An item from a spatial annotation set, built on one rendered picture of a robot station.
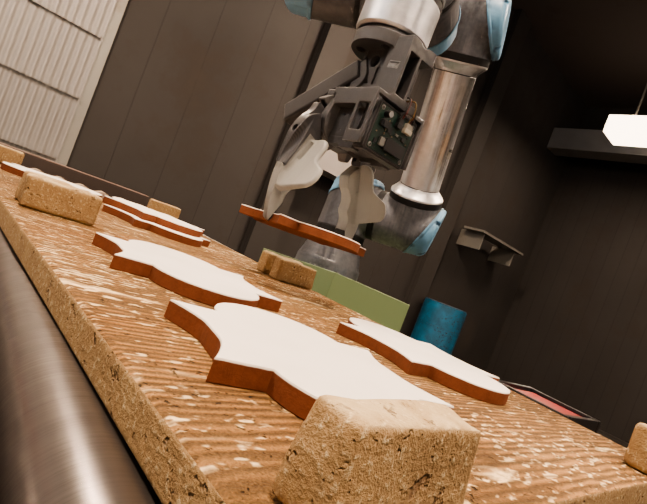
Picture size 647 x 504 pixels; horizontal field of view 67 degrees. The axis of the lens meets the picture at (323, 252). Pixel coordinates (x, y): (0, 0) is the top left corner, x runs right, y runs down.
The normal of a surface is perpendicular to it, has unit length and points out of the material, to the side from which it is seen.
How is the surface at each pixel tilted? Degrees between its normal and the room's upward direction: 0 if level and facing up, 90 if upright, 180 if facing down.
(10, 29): 90
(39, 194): 90
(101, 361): 90
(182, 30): 90
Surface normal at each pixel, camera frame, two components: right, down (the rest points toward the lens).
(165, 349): 0.36, -0.93
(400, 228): -0.37, 0.31
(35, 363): -0.09, -0.94
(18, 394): -0.34, -0.81
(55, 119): 0.62, 0.25
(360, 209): -0.75, 0.11
